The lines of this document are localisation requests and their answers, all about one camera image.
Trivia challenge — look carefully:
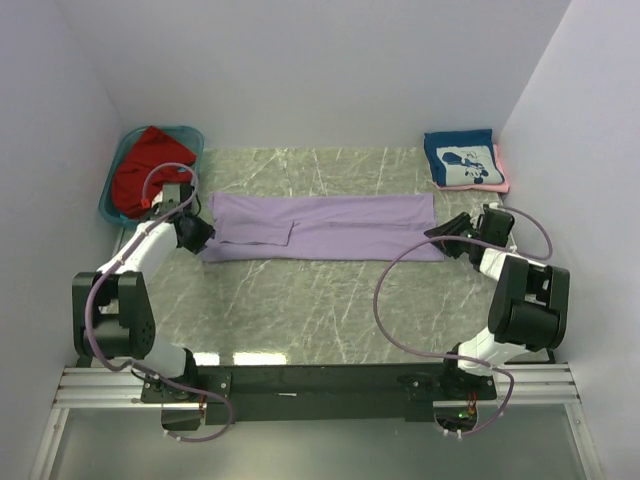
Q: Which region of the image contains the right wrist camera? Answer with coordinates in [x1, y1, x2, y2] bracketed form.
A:
[477, 204, 515, 247]

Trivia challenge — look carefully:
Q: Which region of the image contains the folded blue printed t-shirt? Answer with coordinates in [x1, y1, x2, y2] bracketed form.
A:
[423, 129, 505, 187]

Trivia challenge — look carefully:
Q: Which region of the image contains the aluminium frame rail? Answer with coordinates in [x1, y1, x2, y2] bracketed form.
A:
[29, 229, 601, 476]

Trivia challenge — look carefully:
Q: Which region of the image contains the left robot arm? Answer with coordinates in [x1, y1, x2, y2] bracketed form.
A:
[72, 213, 215, 402]

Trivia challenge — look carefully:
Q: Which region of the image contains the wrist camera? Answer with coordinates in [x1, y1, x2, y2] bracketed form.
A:
[477, 204, 515, 247]
[142, 183, 194, 221]

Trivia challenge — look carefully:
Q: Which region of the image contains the folded pink t-shirt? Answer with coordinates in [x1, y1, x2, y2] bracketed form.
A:
[433, 145, 508, 193]

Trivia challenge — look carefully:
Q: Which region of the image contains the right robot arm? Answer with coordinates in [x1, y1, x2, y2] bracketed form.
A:
[424, 204, 570, 399]

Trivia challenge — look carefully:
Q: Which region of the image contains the black base beam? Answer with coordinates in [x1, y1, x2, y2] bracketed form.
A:
[141, 362, 497, 425]

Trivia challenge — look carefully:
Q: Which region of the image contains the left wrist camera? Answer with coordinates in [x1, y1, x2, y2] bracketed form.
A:
[142, 183, 194, 221]

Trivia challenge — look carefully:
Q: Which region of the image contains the red t-shirt in basket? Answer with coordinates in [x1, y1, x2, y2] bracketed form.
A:
[110, 126, 197, 219]

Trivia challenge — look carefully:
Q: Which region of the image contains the lilac purple t-shirt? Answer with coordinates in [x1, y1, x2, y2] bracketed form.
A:
[200, 192, 437, 263]

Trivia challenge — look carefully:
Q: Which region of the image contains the teal plastic basket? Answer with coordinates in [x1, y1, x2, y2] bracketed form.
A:
[98, 125, 205, 230]

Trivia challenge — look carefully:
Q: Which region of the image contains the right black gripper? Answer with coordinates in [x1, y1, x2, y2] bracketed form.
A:
[425, 212, 484, 260]

